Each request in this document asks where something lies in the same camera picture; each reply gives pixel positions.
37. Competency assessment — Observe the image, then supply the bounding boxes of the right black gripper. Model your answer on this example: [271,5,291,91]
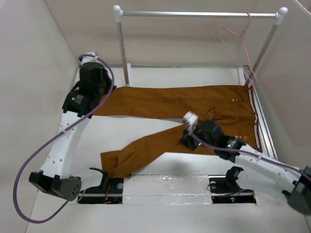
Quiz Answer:
[177,124,215,151]

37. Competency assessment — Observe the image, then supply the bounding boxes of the brown trousers with striped trim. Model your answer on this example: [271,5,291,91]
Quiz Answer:
[96,85,261,178]

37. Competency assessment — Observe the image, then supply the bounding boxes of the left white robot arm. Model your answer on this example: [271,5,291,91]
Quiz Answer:
[29,62,114,201]

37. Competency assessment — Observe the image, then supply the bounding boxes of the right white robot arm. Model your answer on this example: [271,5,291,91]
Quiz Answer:
[180,112,311,216]

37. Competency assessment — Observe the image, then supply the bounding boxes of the white and silver clothes rack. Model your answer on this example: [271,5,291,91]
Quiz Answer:
[113,5,288,86]

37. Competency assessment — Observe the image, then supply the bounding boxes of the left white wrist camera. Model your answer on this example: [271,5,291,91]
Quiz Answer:
[78,50,102,66]

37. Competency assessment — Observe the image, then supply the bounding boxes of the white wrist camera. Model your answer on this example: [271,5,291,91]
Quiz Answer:
[183,112,198,132]
[78,50,102,66]

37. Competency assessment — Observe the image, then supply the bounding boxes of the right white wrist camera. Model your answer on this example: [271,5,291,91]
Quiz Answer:
[183,112,198,132]

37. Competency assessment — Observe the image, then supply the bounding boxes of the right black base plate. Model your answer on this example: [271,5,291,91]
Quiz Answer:
[207,166,257,204]

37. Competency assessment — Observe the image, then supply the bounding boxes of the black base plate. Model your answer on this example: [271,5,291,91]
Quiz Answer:
[77,167,124,204]
[207,166,257,204]

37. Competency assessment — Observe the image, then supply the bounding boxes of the aluminium rail right side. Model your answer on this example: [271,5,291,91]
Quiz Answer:
[242,65,279,158]

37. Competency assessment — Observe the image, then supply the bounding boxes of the pink wire hanger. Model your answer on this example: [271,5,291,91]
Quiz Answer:
[211,12,258,84]

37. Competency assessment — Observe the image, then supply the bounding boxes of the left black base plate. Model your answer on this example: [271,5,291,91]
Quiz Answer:
[77,167,124,204]

